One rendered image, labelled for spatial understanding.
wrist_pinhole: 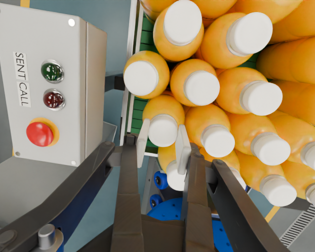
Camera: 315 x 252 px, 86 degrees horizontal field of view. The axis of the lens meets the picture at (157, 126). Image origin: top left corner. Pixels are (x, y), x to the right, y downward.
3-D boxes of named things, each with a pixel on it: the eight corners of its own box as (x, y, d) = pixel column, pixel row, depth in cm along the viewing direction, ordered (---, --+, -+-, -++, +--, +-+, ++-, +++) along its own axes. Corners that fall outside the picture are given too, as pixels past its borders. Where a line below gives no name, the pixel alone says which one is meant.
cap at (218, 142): (226, 121, 23) (230, 125, 21) (231, 145, 24) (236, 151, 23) (198, 129, 24) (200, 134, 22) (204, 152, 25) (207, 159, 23)
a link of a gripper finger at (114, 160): (131, 171, 15) (97, 166, 15) (139, 145, 19) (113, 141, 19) (133, 156, 14) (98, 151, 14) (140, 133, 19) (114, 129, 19)
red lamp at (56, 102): (47, 106, 22) (40, 108, 21) (46, 89, 22) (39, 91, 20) (63, 109, 22) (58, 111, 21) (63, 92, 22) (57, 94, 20)
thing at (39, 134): (32, 141, 24) (26, 145, 23) (29, 118, 23) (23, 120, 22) (57, 145, 24) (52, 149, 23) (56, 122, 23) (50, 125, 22)
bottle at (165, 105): (158, 81, 40) (152, 93, 22) (184, 96, 40) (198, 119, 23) (144, 107, 42) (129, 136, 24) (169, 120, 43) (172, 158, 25)
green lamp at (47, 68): (45, 79, 21) (38, 80, 20) (44, 60, 20) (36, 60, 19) (62, 82, 21) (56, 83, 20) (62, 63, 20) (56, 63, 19)
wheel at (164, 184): (161, 194, 40) (167, 191, 42) (164, 179, 39) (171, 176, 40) (151, 182, 44) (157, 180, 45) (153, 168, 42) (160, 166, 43)
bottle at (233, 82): (224, 61, 37) (276, 56, 20) (235, 89, 39) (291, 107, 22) (195, 76, 39) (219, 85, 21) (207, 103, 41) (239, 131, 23)
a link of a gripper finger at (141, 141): (140, 168, 16) (133, 167, 16) (147, 139, 23) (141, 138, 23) (145, 141, 15) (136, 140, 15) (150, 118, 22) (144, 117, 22)
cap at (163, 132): (157, 109, 23) (157, 113, 21) (182, 122, 23) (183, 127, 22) (144, 132, 24) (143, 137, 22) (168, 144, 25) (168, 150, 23)
